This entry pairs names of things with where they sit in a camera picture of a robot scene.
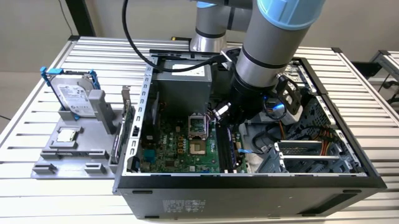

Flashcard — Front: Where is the RAM memory stick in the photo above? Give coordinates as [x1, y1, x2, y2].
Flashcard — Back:
[226, 127, 235, 169]
[58, 152, 106, 156]

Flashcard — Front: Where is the black RAM slot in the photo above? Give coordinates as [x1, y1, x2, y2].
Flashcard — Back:
[221, 126, 230, 174]
[218, 125, 226, 174]

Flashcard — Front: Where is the grey power supply unit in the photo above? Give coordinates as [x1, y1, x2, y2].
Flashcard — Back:
[152, 59, 214, 117]

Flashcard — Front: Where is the CPU socket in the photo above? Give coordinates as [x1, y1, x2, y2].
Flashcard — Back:
[189, 137, 209, 156]

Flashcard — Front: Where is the grey metal disk bay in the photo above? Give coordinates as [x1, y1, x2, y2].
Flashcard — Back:
[274, 139, 343, 174]

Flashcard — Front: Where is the green motherboard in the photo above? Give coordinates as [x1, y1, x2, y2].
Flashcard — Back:
[139, 118, 250, 174]

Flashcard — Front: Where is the black box beside table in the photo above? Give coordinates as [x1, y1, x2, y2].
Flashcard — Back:
[351, 61, 383, 79]

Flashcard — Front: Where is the black desktop PC case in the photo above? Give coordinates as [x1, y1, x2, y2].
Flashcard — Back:
[112, 48, 387, 220]

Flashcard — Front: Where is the grey plastic parts rack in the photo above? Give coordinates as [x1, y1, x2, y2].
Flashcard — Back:
[30, 91, 138, 180]

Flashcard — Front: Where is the hard disk in blue carrier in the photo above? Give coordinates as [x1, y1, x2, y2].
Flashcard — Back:
[39, 66, 100, 121]

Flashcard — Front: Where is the silver CPU chip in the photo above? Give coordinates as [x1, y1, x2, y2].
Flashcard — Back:
[56, 127, 78, 142]

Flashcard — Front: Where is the thin wire locking lever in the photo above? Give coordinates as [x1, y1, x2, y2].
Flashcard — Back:
[205, 116, 217, 139]

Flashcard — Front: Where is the thin black data cable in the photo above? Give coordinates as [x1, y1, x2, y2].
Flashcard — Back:
[251, 127, 283, 154]

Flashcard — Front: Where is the metal socket cover frame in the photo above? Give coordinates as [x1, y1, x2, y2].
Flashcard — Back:
[189, 112, 209, 138]

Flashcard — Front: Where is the orange yellow wire bundle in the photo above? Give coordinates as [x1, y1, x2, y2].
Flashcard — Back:
[278, 121, 337, 157]

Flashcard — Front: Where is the graphics card with metal bracket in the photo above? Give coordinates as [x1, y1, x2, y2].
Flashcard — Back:
[108, 86, 138, 168]

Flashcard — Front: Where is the aluminium neighbouring table frame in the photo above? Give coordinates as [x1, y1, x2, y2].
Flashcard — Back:
[370, 49, 399, 82]

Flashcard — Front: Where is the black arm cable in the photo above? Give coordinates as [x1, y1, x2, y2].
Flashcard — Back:
[122, 0, 234, 72]

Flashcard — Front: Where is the black vertical post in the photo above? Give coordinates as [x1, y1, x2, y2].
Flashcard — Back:
[64, 0, 96, 37]

